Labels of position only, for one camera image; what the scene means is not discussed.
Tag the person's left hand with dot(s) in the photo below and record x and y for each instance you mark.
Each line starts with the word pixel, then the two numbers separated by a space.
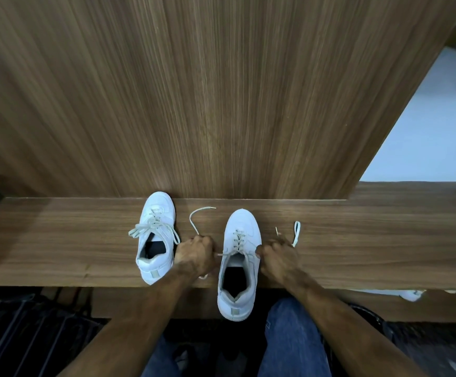
pixel 194 255

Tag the person's right hand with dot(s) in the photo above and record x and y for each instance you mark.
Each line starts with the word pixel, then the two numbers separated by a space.
pixel 278 263

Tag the person's left fingers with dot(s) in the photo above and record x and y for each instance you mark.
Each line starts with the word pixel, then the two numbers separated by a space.
pixel 203 244

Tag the person's right thumb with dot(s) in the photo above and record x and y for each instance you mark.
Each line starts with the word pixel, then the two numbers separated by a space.
pixel 260 252

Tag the white shoelace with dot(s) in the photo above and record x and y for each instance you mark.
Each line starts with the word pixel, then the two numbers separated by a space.
pixel 239 243
pixel 155 225

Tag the person's right forearm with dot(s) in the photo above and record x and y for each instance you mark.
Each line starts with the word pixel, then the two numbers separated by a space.
pixel 341 329

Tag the person's left forearm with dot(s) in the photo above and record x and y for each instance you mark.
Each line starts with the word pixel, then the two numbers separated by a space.
pixel 133 329

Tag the white sneaker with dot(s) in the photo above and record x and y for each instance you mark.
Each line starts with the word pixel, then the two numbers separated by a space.
pixel 155 251
pixel 237 270

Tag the blue jeans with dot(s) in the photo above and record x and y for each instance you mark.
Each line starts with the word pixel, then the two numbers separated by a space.
pixel 292 341

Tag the wooden partition panel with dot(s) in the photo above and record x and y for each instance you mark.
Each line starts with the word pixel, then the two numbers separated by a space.
pixel 196 94

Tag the white flat object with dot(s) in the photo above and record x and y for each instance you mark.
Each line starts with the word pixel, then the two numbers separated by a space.
pixel 410 295

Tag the black chair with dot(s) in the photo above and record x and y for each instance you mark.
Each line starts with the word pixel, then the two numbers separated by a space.
pixel 428 345

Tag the black metal rack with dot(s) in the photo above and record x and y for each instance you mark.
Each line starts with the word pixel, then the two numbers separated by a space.
pixel 27 333

